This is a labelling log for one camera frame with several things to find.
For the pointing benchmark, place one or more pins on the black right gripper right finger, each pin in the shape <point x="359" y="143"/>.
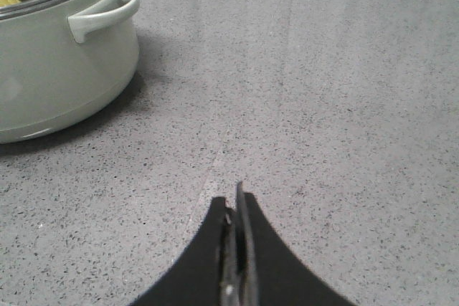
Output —
<point x="273" y="275"/>

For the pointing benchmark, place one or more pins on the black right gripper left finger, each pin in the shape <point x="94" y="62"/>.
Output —
<point x="195" y="277"/>

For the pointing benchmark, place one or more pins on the pale green electric pot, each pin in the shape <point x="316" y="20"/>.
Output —
<point x="62" y="64"/>

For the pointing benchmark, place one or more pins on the yellow corn cob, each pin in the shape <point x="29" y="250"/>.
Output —
<point x="4" y="3"/>

